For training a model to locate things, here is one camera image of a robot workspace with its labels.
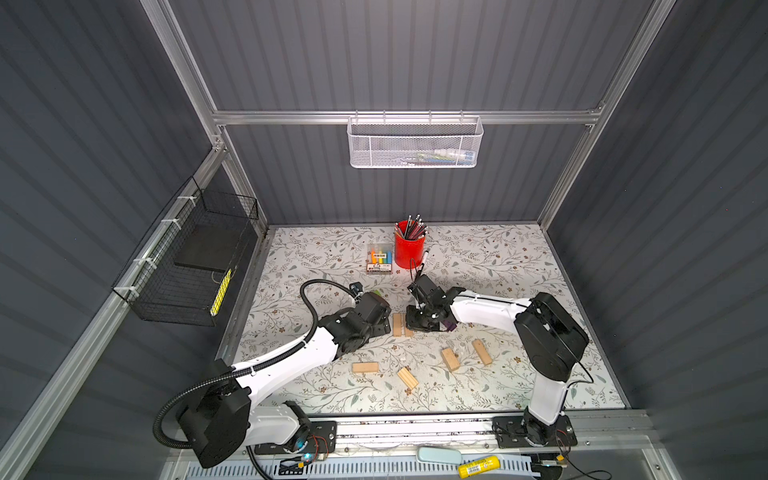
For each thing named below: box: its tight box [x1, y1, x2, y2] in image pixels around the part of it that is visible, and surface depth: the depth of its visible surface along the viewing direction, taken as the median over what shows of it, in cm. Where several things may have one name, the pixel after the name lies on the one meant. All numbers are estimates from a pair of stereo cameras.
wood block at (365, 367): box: [352, 362, 379, 373], surface depth 86 cm
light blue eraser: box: [417, 446, 462, 465], surface depth 71 cm
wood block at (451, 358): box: [442, 348, 461, 371], surface depth 86 cm
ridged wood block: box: [398, 367, 419, 390], surface depth 84 cm
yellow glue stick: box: [457, 455, 501, 479], surface depth 69 cm
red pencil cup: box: [394, 214, 428, 270], surface depth 104 cm
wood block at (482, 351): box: [473, 339, 492, 365], surface depth 89 cm
